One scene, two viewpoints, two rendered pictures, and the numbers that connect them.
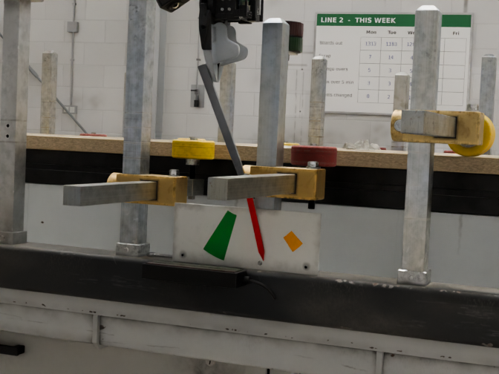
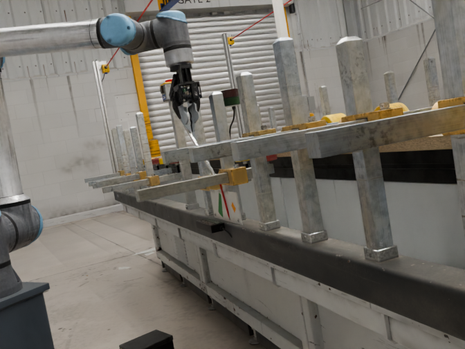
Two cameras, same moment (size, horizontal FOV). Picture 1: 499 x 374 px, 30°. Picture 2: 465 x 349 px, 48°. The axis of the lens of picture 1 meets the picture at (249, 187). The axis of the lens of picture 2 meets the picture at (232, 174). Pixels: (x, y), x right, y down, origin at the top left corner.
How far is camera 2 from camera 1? 136 cm
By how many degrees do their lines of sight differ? 48
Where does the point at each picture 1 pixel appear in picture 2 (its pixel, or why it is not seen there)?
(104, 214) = (243, 188)
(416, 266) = (263, 219)
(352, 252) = not seen: hidden behind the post
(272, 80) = (216, 124)
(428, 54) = (243, 101)
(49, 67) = (322, 95)
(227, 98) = (389, 95)
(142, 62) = not seen: hidden behind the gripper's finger
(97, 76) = not seen: outside the picture
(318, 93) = (430, 81)
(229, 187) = (140, 194)
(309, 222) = (234, 197)
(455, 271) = (338, 215)
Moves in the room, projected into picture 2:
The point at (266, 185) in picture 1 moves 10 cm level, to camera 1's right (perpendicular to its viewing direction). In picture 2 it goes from (187, 185) to (208, 183)
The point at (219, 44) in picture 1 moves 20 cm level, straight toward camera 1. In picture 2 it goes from (183, 114) to (131, 121)
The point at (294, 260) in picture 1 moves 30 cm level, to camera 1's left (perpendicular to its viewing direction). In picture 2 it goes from (235, 217) to (178, 217)
